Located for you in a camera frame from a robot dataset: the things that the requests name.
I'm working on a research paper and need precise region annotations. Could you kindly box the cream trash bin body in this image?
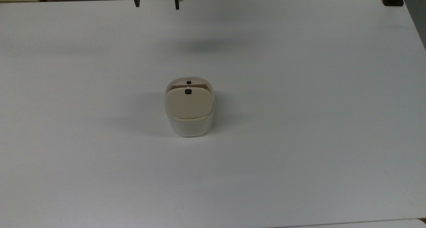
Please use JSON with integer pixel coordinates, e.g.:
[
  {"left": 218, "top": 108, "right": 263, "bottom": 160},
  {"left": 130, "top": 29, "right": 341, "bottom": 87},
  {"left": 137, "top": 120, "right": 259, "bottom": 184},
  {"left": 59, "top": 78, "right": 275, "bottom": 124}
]
[{"left": 164, "top": 77, "right": 215, "bottom": 137}]

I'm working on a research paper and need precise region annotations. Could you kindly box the beige trash bin lid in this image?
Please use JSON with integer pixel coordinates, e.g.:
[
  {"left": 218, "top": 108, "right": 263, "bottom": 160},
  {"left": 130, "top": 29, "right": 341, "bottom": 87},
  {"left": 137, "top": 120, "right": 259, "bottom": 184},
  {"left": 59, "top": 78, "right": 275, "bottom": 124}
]
[{"left": 165, "top": 87, "right": 214, "bottom": 119}]

